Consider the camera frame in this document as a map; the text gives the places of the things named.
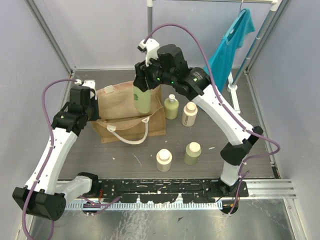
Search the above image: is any green pump dispenser bottle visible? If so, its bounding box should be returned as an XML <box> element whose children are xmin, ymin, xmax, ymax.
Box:
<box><xmin>133</xmin><ymin>86</ymin><xmax>151</xmax><ymax>114</ymax></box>

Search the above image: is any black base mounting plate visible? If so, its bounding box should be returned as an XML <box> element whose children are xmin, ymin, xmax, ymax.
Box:
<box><xmin>84</xmin><ymin>178</ymin><xmax>249</xmax><ymax>204</ymax></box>

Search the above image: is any tan canvas tote bag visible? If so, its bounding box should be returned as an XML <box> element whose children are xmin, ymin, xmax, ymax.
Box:
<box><xmin>92</xmin><ymin>81</ymin><xmax>166</xmax><ymax>145</ymax></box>

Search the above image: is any cream labelled tall bottle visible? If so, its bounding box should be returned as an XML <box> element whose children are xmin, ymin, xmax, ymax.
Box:
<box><xmin>181</xmin><ymin>101</ymin><xmax>198</xmax><ymax>127</ymax></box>

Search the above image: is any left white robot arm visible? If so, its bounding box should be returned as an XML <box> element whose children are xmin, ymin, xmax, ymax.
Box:
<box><xmin>12</xmin><ymin>80</ymin><xmax>101</xmax><ymax>221</ymax></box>

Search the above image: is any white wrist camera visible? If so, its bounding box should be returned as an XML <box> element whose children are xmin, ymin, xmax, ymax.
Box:
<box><xmin>137</xmin><ymin>38</ymin><xmax>160</xmax><ymax>67</ymax></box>
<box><xmin>75</xmin><ymin>79</ymin><xmax>98</xmax><ymax>100</ymax></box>

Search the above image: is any cream short bottle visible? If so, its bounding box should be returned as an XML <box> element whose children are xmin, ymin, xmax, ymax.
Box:
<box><xmin>156</xmin><ymin>148</ymin><xmax>173</xmax><ymax>172</ymax></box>

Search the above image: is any teal t-shirt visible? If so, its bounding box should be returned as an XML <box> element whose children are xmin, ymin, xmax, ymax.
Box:
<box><xmin>208</xmin><ymin>8</ymin><xmax>256</xmax><ymax>92</ymax></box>

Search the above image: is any metal clothes rack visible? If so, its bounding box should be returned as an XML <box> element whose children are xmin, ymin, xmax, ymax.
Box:
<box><xmin>146</xmin><ymin>0</ymin><xmax>281</xmax><ymax>114</ymax></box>

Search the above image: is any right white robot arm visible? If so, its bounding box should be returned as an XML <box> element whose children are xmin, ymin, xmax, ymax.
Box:
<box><xmin>133</xmin><ymin>42</ymin><xmax>263</xmax><ymax>197</ymax></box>

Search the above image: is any olive green bottle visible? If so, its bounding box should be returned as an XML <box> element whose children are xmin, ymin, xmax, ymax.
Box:
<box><xmin>183</xmin><ymin>142</ymin><xmax>202</xmax><ymax>166</ymax></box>

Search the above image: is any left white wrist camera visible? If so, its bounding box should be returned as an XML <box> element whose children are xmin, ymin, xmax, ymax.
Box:
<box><xmin>75</xmin><ymin>79</ymin><xmax>98</xmax><ymax>100</ymax></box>

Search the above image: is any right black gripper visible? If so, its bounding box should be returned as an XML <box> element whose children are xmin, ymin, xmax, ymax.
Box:
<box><xmin>132</xmin><ymin>53</ymin><xmax>175</xmax><ymax>93</ymax></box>

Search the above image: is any green bottle white cap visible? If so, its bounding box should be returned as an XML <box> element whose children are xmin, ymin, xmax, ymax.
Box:
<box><xmin>163</xmin><ymin>94</ymin><xmax>179</xmax><ymax>120</ymax></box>

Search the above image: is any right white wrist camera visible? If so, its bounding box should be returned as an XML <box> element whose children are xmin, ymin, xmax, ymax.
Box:
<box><xmin>137</xmin><ymin>38</ymin><xmax>160</xmax><ymax>67</ymax></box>

